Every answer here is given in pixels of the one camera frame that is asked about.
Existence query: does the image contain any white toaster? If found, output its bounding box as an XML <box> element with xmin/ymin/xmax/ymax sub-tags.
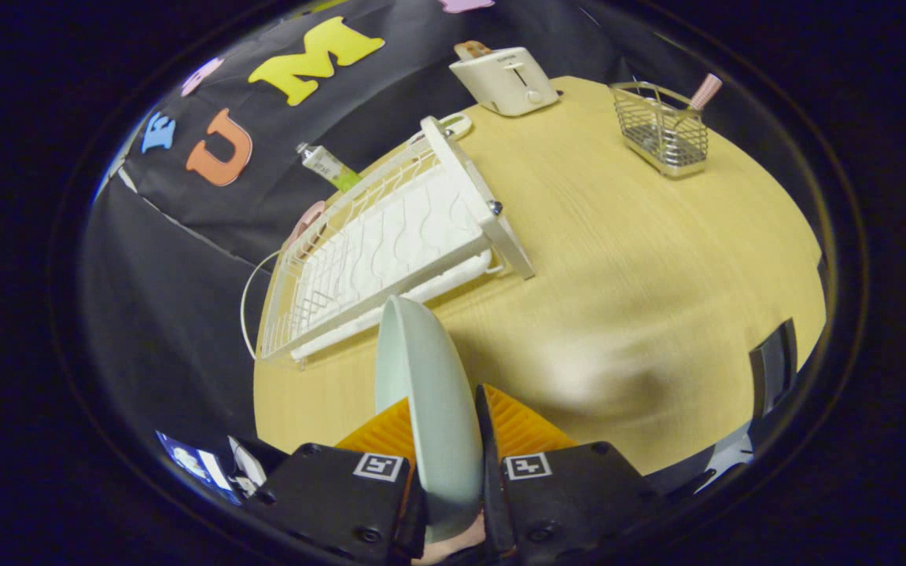
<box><xmin>449</xmin><ymin>46</ymin><xmax>561</xmax><ymax>118</ymax></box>

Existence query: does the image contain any white divided condiment tray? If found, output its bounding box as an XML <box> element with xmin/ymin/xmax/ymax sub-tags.
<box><xmin>437</xmin><ymin>112</ymin><xmax>473</xmax><ymax>141</ymax></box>

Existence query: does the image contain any black rectangular object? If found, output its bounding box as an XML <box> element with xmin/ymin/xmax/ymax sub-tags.
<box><xmin>748</xmin><ymin>318</ymin><xmax>798</xmax><ymax>417</ymax></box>

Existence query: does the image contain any computer monitor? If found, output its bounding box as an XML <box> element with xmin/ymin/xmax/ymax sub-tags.
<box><xmin>156</xmin><ymin>430</ymin><xmax>243</xmax><ymax>504</ymax></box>

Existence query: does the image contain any spoon with pink checked handle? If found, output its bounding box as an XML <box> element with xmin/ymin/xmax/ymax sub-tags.
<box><xmin>669</xmin><ymin>73</ymin><xmax>724</xmax><ymax>134</ymax></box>

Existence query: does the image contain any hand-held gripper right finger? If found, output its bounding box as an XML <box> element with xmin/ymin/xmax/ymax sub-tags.
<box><xmin>474</xmin><ymin>384</ymin><xmax>662</xmax><ymax>565</ymax></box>

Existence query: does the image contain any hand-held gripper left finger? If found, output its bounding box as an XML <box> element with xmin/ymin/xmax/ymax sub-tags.
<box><xmin>245</xmin><ymin>397</ymin><xmax>428</xmax><ymax>563</ymax></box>

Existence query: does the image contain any white desk device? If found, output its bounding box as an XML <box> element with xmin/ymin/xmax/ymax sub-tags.
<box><xmin>229</xmin><ymin>436</ymin><xmax>269</xmax><ymax>496</ymax></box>

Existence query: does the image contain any metal wire basket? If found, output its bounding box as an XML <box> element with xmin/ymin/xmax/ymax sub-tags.
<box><xmin>610</xmin><ymin>81</ymin><xmax>710</xmax><ymax>178</ymax></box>

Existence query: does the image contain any white wire dish rack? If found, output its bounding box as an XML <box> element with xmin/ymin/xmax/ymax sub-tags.
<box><xmin>239</xmin><ymin>116</ymin><xmax>536</xmax><ymax>370</ymax></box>

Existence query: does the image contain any clear bottle with green liquid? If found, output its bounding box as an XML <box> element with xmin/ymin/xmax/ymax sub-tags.
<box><xmin>296</xmin><ymin>142</ymin><xmax>363</xmax><ymax>193</ymax></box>

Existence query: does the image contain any pale green plate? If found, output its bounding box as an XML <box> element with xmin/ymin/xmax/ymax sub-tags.
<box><xmin>374</xmin><ymin>296</ymin><xmax>485</xmax><ymax>545</ymax></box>

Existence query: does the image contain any pink plate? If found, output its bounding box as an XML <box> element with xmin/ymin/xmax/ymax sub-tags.
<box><xmin>288</xmin><ymin>200</ymin><xmax>328</xmax><ymax>251</ymax></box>

